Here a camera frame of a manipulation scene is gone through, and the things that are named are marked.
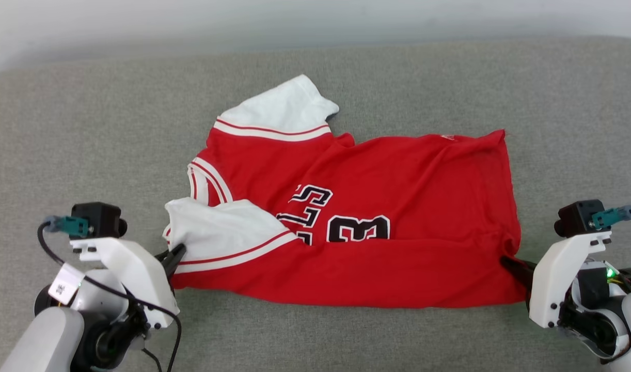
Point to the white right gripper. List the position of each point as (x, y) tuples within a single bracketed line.
[(558, 279)]

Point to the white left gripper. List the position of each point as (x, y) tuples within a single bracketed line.
[(135, 268)]

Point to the red and white basketball jersey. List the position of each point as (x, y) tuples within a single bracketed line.
[(398, 217)]

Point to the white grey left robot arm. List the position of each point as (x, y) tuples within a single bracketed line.
[(52, 336)]

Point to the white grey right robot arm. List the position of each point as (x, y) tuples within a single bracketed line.
[(610, 315)]

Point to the white label tag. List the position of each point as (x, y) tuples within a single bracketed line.
[(66, 284)]

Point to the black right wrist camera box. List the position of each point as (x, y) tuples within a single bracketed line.
[(576, 217)]

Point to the teal left camera connector plug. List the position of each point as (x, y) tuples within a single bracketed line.
[(70, 225)]

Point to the teal camera connector plug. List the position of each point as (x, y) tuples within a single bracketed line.
[(612, 217), (70, 225)]

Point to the teal right camera connector plug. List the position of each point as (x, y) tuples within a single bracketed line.
[(612, 217)]

